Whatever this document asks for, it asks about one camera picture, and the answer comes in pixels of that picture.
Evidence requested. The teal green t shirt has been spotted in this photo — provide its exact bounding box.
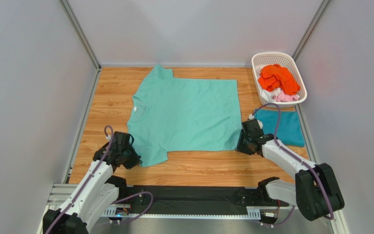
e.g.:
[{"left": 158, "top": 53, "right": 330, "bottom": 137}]
[{"left": 127, "top": 65, "right": 242, "bottom": 167}]

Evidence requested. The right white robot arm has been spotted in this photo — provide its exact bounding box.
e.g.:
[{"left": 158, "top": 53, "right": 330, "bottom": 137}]
[{"left": 236, "top": 119, "right": 345, "bottom": 221}]

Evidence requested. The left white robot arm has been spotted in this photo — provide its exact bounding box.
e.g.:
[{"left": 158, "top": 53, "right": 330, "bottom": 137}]
[{"left": 42, "top": 132, "right": 141, "bottom": 234}]

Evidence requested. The folded blue t shirt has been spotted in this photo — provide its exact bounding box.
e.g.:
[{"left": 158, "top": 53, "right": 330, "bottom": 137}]
[{"left": 255, "top": 109, "right": 305, "bottom": 147}]

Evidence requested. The white t shirt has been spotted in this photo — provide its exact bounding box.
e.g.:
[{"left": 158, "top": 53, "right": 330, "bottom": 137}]
[{"left": 261, "top": 88, "right": 282, "bottom": 103}]

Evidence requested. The pink t shirt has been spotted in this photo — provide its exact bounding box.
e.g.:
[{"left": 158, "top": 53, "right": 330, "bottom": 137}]
[{"left": 272, "top": 88, "right": 300, "bottom": 102}]

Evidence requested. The white plastic laundry basket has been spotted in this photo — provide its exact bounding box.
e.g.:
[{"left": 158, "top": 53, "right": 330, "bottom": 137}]
[{"left": 251, "top": 52, "right": 307, "bottom": 108}]

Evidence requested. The orange t shirt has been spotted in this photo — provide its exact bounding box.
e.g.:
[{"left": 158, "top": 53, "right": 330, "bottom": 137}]
[{"left": 258, "top": 64, "right": 300, "bottom": 96}]

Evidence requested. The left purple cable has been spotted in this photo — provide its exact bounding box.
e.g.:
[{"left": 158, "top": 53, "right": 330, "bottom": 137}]
[{"left": 44, "top": 125, "right": 154, "bottom": 234}]

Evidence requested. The purple cable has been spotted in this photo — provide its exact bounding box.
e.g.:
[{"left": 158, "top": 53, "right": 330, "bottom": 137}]
[
  {"left": 44, "top": 125, "right": 154, "bottom": 234},
  {"left": 252, "top": 103, "right": 335, "bottom": 228}
]

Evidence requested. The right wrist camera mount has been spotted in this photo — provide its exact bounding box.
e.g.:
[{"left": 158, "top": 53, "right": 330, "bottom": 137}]
[{"left": 247, "top": 114, "right": 263, "bottom": 129}]

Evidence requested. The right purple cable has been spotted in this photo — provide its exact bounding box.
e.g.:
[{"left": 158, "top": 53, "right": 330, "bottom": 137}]
[{"left": 252, "top": 103, "right": 335, "bottom": 228}]

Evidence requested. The aluminium frame rail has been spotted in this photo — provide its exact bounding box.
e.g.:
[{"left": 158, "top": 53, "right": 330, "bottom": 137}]
[{"left": 46, "top": 183, "right": 341, "bottom": 219}]

